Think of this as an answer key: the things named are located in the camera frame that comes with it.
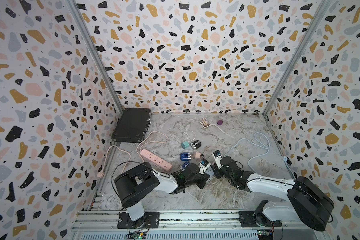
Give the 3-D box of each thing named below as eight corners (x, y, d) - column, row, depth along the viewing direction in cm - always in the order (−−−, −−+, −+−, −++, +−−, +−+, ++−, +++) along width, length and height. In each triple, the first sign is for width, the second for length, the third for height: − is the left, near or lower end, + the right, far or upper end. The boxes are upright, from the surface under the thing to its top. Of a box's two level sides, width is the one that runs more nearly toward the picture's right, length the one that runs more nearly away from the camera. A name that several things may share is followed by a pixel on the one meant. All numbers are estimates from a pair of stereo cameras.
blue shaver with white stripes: (180, 160, 97) (180, 158, 95) (180, 154, 100) (180, 152, 98) (191, 160, 97) (191, 158, 95) (191, 154, 100) (191, 152, 98)
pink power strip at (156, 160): (139, 155, 99) (138, 153, 97) (144, 150, 102) (143, 148, 100) (168, 172, 91) (168, 171, 89) (173, 166, 94) (172, 164, 92)
